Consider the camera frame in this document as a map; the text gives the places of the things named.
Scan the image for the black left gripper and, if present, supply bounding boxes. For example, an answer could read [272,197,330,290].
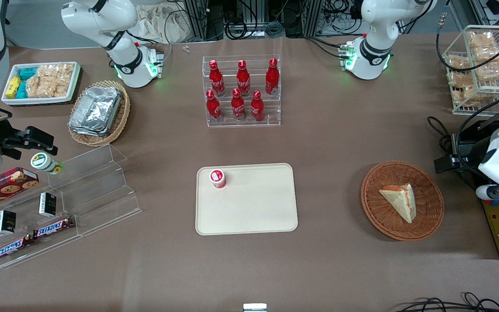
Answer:
[433,127,495,175]

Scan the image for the triangular sandwich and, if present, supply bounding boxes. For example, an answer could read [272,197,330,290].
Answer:
[379,183,417,224]

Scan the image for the white rectangular snack tray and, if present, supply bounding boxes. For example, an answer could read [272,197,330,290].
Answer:
[1,62,81,106]

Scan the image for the round brown wicker basket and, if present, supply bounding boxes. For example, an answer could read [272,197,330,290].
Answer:
[360,161,445,241]

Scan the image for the oval wicker basket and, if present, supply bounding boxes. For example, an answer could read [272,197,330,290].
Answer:
[68,80,131,147]

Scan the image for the beige plastic tray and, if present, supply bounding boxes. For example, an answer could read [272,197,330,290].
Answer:
[195,163,298,236]

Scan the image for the green lid white cup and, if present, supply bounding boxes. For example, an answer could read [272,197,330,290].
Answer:
[30,153,64,176]

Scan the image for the red tartan cookie box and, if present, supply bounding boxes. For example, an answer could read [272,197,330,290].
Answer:
[0,167,40,215]

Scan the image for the clear rice cracker bag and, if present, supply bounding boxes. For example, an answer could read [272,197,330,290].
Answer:
[37,63,75,79]
[26,76,71,98]

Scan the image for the yellow snack pack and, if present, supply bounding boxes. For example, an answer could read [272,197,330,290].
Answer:
[6,76,22,99]

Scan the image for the aluminium foil container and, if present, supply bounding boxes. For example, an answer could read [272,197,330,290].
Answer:
[69,86,123,131]
[69,125,112,137]

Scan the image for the small black box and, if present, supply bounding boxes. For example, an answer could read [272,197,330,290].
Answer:
[39,192,58,218]
[0,210,17,235]

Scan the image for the clear fried snack bag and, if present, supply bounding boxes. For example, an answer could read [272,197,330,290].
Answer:
[461,85,493,105]
[448,71,475,88]
[473,47,499,82]
[468,30,496,49]
[446,54,472,71]

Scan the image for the clear acrylic step display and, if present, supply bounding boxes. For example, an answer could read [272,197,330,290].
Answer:
[0,144,143,270]

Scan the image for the snickers chocolate bar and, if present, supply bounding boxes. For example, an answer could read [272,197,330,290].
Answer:
[33,217,76,240]
[0,235,35,263]

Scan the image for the beige cloth bag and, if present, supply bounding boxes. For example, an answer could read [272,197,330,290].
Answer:
[135,3,189,44]

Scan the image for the clear acrylic bottle rack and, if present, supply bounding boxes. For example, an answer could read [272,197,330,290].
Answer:
[202,55,282,127]

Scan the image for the red cola bottle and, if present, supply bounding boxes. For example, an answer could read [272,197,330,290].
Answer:
[209,60,226,97]
[236,60,251,97]
[231,88,247,122]
[206,90,223,122]
[250,90,265,122]
[265,58,280,96]

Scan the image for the red lid white cup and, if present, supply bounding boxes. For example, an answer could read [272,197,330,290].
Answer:
[209,169,227,189]

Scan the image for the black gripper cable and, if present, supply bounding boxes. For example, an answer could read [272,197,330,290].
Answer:
[452,95,499,169]

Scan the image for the white wire rack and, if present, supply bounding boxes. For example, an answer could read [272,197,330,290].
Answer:
[442,25,499,116]

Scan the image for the black arm cable with connector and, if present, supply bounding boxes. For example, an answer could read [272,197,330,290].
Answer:
[436,0,499,73]

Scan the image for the black cable bundle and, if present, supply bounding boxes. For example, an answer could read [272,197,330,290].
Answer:
[399,292,499,312]

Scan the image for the black base cable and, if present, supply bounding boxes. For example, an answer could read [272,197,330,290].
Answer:
[126,29,173,65]

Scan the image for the black base cables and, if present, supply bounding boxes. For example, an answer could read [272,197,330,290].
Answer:
[305,36,350,59]

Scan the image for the aluminium profile frame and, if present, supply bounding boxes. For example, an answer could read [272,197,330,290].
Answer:
[183,0,209,42]
[301,0,324,36]

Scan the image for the grey coiled cable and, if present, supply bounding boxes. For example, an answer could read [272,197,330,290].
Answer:
[264,21,285,39]

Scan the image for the black coiled cable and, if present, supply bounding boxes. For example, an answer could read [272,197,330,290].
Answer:
[225,18,259,40]

